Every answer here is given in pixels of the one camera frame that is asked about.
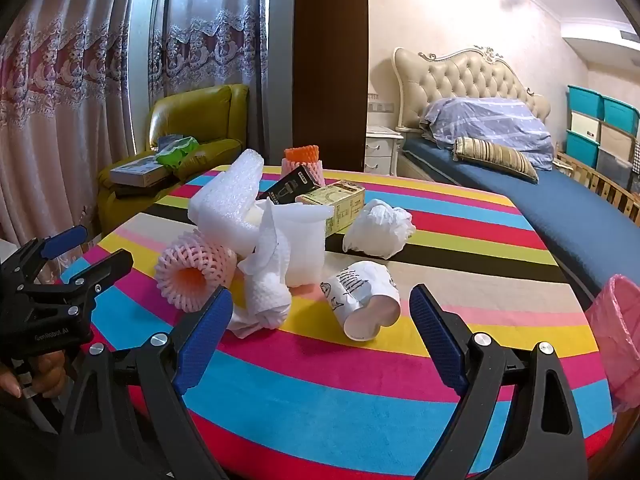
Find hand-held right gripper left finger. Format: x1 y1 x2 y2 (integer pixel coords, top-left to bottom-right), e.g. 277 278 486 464
57 287 236 480

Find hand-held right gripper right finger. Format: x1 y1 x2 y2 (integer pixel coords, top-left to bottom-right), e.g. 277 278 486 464
409 284 588 480

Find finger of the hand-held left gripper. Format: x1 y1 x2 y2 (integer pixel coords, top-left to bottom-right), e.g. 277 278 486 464
24 249 135 312
0 225 89 287

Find white tissue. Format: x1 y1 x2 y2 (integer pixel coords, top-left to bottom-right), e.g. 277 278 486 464
227 199 293 338

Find crushed paper cup black print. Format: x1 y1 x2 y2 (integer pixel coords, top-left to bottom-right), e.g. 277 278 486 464
320 261 402 342

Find round pink foam fruit net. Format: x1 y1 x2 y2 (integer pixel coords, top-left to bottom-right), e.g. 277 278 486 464
155 227 240 311

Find white plastic bag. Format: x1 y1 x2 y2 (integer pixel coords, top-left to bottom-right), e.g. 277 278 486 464
342 199 417 261

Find white foam packing sheet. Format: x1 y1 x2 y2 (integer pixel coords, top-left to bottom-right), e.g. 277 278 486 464
187 150 273 256

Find white translucent plastic cup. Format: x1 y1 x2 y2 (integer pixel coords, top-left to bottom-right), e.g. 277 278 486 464
255 202 335 288

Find small printed carton box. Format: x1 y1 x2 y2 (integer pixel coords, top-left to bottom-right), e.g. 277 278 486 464
295 180 367 238

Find pink trash bin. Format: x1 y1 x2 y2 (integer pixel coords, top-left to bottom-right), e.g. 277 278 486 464
584 274 640 413

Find black carton box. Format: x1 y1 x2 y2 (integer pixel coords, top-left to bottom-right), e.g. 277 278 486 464
257 169 312 206

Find orange and pink foam net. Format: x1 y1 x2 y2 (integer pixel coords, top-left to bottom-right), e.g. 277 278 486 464
281 144 325 186

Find person's left hand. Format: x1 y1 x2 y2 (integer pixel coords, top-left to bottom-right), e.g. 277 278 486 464
0 349 69 411

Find grey book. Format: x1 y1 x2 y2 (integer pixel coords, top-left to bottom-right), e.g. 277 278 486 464
109 154 173 187

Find green packet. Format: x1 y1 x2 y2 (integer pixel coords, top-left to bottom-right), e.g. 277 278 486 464
155 136 201 170

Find pink lace patterned curtain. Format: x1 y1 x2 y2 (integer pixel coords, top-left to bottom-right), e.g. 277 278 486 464
150 0 271 158
0 0 151 286

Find bed with blue cover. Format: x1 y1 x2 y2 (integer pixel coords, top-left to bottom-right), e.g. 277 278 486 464
402 135 640 296

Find yellow-green leather armchair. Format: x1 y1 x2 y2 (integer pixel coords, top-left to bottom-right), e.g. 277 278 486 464
96 84 250 236

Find striped beige pillow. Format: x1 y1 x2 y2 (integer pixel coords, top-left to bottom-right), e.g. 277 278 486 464
452 136 540 183

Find white nightstand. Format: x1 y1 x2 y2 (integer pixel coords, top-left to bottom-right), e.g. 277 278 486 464
364 127 405 176

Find light blue striped duvet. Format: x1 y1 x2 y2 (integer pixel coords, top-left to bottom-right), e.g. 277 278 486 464
420 97 556 171

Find teal plastic storage box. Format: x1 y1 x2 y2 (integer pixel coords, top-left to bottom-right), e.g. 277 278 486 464
566 130 601 168
567 85 606 116
602 95 640 136

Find grey clear storage box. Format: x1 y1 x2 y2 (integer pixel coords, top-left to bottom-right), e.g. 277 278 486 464
596 147 635 188

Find beige plastic storage box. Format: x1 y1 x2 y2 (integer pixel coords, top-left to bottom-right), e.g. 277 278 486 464
570 110 602 138
599 121 638 153

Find beige tufted headboard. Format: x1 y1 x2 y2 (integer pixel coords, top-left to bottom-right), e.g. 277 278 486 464
392 46 552 133

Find dark brown wooden panel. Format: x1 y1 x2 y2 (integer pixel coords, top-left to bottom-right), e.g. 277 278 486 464
292 0 371 173

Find wooden crib rail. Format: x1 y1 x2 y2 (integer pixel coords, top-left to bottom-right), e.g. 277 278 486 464
555 150 640 226

